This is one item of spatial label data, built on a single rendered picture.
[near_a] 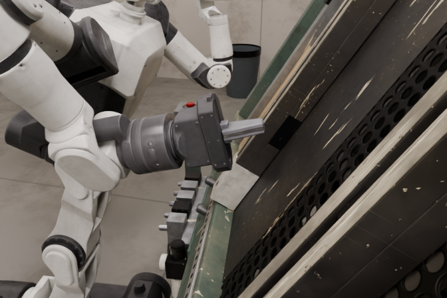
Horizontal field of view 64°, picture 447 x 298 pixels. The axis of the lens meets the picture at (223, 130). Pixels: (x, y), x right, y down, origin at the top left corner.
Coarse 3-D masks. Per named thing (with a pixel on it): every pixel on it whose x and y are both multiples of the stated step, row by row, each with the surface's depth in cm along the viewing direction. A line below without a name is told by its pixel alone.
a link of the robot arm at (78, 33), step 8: (72, 24) 61; (80, 32) 64; (80, 40) 63; (72, 48) 61; (80, 48) 66; (72, 56) 66; (80, 56) 66; (88, 56) 67; (56, 64) 62; (64, 64) 67; (72, 64) 67; (80, 64) 67; (88, 64) 68; (96, 64) 69; (64, 72) 68; (72, 72) 69; (80, 72) 70
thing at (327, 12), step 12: (336, 0) 104; (324, 12) 105; (312, 24) 111; (324, 24) 107; (312, 36) 109; (300, 48) 110; (288, 60) 115; (288, 72) 114; (276, 84) 116; (264, 96) 119
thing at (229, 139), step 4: (264, 128) 53; (244, 132) 52; (248, 132) 52; (252, 132) 52; (256, 132) 52; (260, 132) 52; (224, 136) 53; (228, 136) 53; (232, 136) 53; (236, 136) 53; (240, 136) 53; (244, 136) 53; (248, 136) 53; (224, 140) 53; (228, 140) 53
